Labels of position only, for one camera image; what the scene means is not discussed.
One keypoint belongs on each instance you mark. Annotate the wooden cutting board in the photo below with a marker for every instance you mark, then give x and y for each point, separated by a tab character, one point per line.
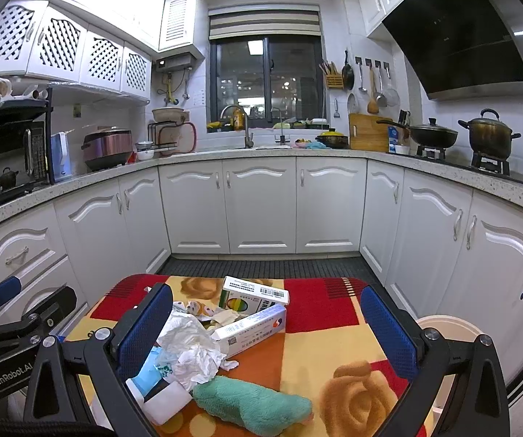
367	132

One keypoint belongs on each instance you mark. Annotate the blue water jug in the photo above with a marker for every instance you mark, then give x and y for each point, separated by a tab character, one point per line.
61	157

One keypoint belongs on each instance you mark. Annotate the dark kitchen window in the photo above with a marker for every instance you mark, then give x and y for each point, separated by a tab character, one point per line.
273	78

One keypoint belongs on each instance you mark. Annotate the white small box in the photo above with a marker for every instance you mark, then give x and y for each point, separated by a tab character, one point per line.
164	401

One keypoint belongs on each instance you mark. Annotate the blue plastic wipes pack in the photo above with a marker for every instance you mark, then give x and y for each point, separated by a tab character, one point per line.
149	381

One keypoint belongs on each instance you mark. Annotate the wooden spatula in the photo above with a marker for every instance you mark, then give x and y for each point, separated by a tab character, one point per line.
372	106

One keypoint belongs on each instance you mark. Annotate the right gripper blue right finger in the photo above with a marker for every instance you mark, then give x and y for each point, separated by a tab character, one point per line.
398	346

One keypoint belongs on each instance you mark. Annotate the black range hood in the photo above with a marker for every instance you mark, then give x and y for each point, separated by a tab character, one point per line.
459	49

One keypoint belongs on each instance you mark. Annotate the colourful patterned table blanket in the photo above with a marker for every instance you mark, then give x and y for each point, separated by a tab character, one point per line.
327	353

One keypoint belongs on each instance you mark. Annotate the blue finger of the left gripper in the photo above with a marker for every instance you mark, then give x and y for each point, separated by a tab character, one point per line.
9	288

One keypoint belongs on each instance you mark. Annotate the long white blue box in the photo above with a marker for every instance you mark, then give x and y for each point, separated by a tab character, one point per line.
251	330

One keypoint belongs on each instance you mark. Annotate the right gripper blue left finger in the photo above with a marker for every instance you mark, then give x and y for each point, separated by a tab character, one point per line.
137	331

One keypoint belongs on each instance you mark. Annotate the bronze stock pot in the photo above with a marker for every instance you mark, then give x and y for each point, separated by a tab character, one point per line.
489	136

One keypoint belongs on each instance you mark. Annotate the kitchen faucet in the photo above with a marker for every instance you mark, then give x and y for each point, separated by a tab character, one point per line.
247	135

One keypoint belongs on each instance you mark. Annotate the white box rainbow print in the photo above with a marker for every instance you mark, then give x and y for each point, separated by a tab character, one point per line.
247	298

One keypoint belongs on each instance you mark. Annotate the white tissue paper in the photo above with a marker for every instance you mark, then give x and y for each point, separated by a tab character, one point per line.
188	354

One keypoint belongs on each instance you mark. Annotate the black yellow casserole pot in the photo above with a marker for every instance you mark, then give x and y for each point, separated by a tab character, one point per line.
333	139

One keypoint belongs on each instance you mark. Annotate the green fluffy cloth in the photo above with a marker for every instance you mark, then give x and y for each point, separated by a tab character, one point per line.
262	411

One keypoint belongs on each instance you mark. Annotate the snack wrapper with faces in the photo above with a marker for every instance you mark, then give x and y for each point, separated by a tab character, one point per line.
199	310

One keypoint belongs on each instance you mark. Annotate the black microwave oven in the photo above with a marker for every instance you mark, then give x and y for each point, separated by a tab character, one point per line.
21	149

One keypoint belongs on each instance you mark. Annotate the black wok with lid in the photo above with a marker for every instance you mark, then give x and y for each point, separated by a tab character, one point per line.
427	135

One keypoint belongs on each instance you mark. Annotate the pink rice cooker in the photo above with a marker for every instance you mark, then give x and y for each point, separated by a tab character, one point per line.
107	148

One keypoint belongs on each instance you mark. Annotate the dish rack with bowl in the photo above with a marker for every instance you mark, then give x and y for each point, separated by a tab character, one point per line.
172	132

